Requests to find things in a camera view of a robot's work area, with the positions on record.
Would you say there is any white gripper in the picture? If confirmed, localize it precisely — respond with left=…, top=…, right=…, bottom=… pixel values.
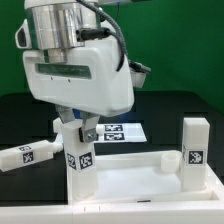
left=23, top=38, right=134, bottom=143

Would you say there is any white desk top tray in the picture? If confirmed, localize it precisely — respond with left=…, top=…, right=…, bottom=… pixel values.
left=67, top=150, right=224, bottom=204

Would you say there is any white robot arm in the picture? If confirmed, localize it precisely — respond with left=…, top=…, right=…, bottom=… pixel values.
left=23, top=0, right=151, bottom=143

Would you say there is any white marker base sheet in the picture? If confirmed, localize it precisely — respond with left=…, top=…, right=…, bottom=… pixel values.
left=54, top=122, right=148, bottom=145

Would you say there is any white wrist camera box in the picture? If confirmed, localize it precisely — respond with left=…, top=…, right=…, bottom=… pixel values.
left=129, top=62, right=151, bottom=88

